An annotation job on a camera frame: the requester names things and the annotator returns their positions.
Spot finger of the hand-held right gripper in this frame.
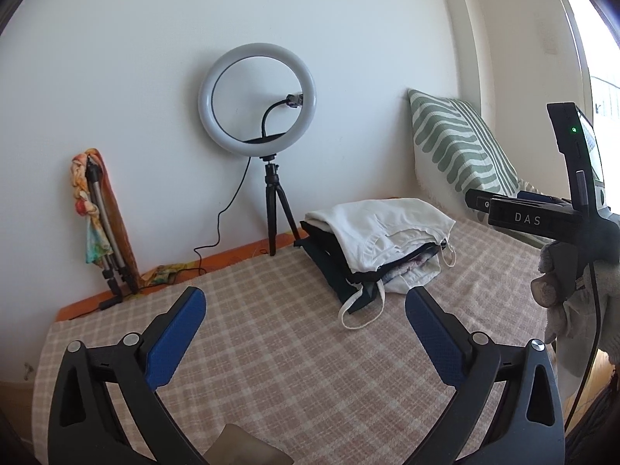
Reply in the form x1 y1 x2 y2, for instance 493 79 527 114
465 188 572 224

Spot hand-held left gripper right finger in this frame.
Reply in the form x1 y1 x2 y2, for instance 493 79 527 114
405 286 567 465

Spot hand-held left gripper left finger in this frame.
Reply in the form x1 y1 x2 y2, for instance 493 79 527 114
47 287 207 465

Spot person's right forearm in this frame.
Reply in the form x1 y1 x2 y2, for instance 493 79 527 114
555 341 601 444

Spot person's right hand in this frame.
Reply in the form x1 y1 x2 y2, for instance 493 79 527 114
530 242 620 364

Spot green striped pillow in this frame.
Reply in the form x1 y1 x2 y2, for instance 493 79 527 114
408 88 521 199

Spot yellow green patterned cloth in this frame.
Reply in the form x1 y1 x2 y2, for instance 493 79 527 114
139 262 179 288

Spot white folded pants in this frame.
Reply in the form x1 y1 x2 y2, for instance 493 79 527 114
304 198 457 274

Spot beige plaid blanket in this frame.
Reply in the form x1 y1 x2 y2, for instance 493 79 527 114
31 189 563 465

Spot black folded garment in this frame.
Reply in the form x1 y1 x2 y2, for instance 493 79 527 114
299 220 437 303

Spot colourful tie-dye scarf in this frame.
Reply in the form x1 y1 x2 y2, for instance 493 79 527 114
70 152 110 266

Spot folded silver tripod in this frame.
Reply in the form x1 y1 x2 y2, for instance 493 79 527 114
84 162 139 301

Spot window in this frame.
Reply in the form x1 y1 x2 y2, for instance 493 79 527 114
552 0 620 195

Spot white garment with straps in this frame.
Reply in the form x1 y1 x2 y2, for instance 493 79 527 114
338 247 458 331

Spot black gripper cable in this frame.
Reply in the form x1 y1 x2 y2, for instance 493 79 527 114
564 259 604 432

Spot black ring light cable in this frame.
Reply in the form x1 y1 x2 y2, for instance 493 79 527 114
68 157 253 320

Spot black ring light tripod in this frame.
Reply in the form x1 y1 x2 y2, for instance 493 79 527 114
259 155 301 257

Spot white ring light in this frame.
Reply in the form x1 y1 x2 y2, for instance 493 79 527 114
198 43 318 158

